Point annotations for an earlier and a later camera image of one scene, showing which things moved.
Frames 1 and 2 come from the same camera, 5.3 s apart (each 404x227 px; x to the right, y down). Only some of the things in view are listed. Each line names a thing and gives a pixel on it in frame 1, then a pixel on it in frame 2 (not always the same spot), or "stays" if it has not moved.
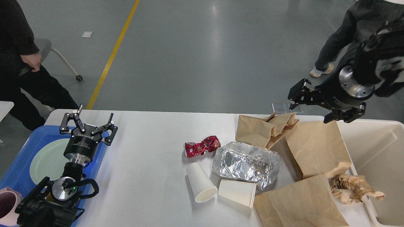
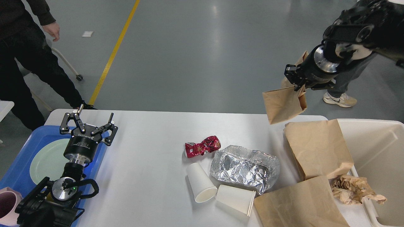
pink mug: [9, 199] stays
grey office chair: [44, 46] -> [26, 72]
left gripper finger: [64, 128] stays
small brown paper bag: [265, 133] -> [281, 103]
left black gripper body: [81, 148] stays
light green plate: [49, 160] stays
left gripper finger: [108, 140] stays
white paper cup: [201, 187] stays
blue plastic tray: [19, 178] stays
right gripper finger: [300, 94] -> [294, 74]
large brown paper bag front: [309, 202] stays
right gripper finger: [347, 115] -> [323, 86]
